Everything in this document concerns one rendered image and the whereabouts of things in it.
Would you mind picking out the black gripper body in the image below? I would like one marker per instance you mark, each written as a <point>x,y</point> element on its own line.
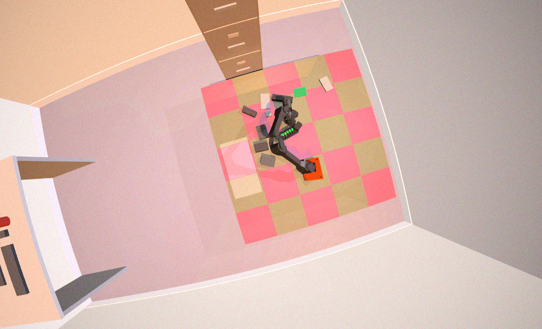
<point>296,127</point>

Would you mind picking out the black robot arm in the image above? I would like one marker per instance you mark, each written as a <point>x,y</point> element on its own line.
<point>280,148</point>

